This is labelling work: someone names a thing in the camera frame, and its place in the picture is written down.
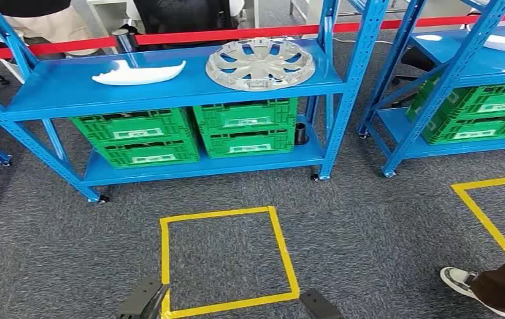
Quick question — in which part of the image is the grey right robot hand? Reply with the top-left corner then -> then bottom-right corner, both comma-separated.
300,288 -> 346,319

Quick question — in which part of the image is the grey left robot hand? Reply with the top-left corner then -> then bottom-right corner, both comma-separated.
118,276 -> 169,319

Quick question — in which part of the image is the white curved plastic part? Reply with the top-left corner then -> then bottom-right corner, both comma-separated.
92,59 -> 187,86

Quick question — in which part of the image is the yellow floor tape square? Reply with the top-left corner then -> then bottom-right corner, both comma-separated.
451,174 -> 505,259
159,205 -> 301,319

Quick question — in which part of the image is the black cylinder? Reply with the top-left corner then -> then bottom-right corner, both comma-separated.
295,123 -> 310,146

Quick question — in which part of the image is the silver wheel hubcap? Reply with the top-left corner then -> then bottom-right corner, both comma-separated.
205,37 -> 316,92

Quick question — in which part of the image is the red barrier belt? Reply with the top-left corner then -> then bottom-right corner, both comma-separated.
0,11 -> 505,62

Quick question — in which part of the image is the black mesh office chair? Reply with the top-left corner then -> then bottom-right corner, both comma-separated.
134,0 -> 240,49

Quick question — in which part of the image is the black barrier post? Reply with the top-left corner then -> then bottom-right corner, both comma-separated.
112,28 -> 139,54

